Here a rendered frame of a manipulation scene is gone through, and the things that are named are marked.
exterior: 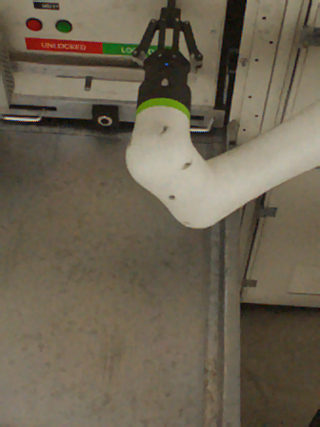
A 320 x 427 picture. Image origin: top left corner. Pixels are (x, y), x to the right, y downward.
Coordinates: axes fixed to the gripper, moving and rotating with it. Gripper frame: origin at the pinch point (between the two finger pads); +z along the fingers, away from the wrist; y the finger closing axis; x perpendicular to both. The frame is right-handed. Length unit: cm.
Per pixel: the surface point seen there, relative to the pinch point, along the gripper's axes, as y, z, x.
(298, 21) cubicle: 24.1, -0.5, -0.6
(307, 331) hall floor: 47, -8, -123
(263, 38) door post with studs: 18.0, -0.8, -5.1
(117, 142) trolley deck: -11.2, -2.4, -38.3
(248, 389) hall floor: 28, -28, -123
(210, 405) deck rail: 11, -62, -38
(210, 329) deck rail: 11, -47, -38
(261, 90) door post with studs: 19.6, -0.9, -19.6
